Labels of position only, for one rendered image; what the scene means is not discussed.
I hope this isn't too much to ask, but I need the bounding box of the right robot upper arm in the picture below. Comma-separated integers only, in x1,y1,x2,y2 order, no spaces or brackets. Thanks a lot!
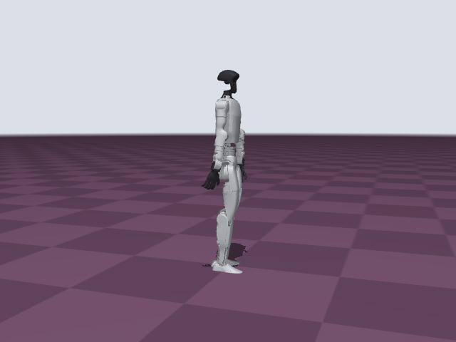
215,100,229,141

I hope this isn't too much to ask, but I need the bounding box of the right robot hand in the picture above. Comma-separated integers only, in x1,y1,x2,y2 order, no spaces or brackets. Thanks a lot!
201,161,221,190

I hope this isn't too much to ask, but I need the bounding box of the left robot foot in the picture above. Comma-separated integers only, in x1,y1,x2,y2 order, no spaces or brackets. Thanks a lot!
211,257,240,267

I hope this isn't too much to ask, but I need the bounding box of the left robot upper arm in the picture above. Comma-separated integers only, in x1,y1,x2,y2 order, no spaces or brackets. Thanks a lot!
239,105,245,139

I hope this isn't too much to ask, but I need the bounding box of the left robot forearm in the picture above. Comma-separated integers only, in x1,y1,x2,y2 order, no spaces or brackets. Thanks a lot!
235,137,245,164

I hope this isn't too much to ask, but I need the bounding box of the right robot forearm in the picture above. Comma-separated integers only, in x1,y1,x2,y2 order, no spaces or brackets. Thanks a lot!
213,130,227,170

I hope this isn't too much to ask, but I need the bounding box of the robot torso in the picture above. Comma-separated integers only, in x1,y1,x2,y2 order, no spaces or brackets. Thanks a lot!
215,95,242,169

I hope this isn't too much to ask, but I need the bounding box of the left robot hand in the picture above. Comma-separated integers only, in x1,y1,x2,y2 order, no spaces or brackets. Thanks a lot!
238,158,247,182

